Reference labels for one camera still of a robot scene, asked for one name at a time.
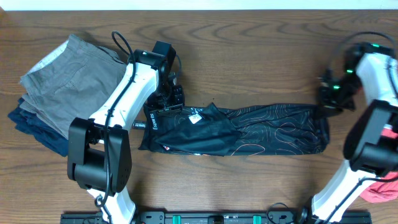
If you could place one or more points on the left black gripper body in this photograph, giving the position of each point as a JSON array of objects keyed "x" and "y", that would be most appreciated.
[{"x": 167, "y": 99}]

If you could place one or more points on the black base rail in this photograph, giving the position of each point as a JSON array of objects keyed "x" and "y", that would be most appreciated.
[{"x": 283, "y": 217}]

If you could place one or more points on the red printed t-shirt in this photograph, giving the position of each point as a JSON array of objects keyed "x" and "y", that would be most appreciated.
[{"x": 380, "y": 192}]

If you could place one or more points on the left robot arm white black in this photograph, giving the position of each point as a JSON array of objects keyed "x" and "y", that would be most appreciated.
[{"x": 99, "y": 153}]

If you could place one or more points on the folded navy blue garment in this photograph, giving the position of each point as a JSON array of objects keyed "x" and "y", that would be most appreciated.
[{"x": 29, "y": 123}]

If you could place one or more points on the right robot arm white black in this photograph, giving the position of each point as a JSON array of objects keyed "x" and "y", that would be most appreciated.
[{"x": 370, "y": 149}]

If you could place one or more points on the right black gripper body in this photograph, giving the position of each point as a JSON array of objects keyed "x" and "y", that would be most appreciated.
[{"x": 340, "y": 96}]

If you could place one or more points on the black cycling jersey orange lines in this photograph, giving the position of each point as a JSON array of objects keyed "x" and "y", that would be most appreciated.
[{"x": 278, "y": 129}]

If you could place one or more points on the folded grey trousers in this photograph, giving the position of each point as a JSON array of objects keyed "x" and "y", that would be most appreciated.
[{"x": 74, "y": 80}]

